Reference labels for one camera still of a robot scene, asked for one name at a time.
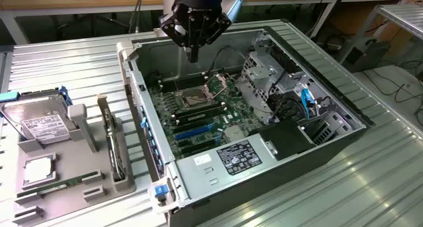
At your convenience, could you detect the open metal socket cover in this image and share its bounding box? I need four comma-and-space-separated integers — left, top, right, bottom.
202, 73, 233, 99

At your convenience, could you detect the graphics card with metal bracket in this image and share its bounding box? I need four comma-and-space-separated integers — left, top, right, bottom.
95, 94, 130, 182

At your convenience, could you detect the black box device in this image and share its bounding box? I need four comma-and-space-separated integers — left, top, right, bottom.
343, 38, 393, 73

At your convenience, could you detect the silver chipset heatsink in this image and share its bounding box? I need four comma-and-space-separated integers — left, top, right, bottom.
225, 126, 246, 139

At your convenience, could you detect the blue disk wire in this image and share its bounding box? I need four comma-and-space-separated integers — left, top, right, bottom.
301, 88, 315, 120

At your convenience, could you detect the black floor cable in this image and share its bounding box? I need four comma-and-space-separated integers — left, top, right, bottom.
362, 60, 423, 104

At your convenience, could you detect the wooden desk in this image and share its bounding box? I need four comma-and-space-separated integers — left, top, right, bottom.
0, 0, 415, 11

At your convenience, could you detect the blue disk carrier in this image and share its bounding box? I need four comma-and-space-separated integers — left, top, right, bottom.
0, 87, 72, 141

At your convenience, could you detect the black chair base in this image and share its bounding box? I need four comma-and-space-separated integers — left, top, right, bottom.
55, 12, 131, 37

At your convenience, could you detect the green RAM stick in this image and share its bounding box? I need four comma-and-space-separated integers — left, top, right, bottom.
15, 175, 100, 197

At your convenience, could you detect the silver hard disk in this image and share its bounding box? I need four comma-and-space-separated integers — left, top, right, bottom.
0, 94, 79, 145

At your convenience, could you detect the silver CPU chip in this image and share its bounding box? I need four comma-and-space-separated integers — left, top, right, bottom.
23, 160, 55, 186

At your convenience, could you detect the black case wire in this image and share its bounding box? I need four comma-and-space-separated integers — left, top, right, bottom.
211, 46, 249, 72

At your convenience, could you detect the black fan shroud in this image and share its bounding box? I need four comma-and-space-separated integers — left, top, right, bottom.
250, 119, 317, 162

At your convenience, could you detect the grey power supply unit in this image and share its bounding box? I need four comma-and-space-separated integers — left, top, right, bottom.
174, 134, 282, 201

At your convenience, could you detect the blue expansion slot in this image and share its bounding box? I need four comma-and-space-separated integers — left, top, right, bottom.
174, 124, 214, 141

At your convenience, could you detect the grey parts rack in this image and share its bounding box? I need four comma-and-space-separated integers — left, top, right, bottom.
0, 104, 139, 226

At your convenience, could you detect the grey metal frame rack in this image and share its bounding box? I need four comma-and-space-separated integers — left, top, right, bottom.
339, 4, 423, 64

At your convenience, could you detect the green motherboard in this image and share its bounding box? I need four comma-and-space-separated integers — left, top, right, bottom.
147, 70, 266, 161

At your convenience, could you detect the blue case latch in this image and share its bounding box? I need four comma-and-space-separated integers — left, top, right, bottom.
152, 184, 169, 197

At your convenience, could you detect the CPU socket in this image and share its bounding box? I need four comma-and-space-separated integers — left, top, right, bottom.
178, 87, 213, 110

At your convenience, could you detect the metal disk bay cage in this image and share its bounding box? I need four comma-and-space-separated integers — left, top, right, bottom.
239, 51, 289, 125

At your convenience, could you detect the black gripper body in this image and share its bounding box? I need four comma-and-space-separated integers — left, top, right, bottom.
173, 0, 227, 41

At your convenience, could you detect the open black PC case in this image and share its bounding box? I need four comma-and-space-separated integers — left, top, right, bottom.
116, 25, 377, 227

